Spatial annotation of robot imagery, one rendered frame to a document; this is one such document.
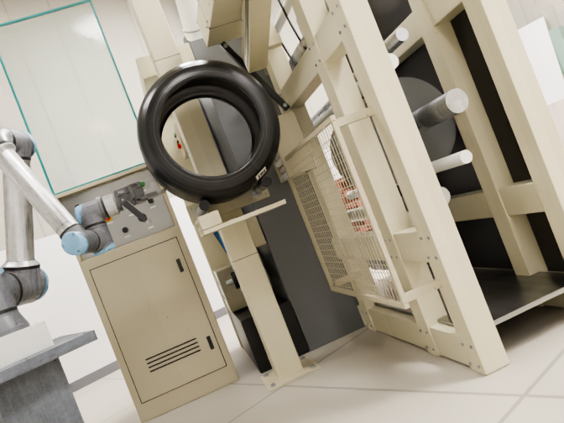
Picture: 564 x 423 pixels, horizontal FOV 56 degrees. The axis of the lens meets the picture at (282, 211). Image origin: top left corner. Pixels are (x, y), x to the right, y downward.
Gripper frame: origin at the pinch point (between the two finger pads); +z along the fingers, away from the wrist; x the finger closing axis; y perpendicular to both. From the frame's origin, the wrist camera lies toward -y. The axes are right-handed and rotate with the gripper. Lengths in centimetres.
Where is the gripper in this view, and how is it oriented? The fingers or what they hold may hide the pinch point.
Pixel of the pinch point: (165, 190)
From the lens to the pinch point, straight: 230.4
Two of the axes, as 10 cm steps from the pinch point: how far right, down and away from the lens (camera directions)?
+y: -3.6, -9.3, 0.0
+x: -1.9, 0.8, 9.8
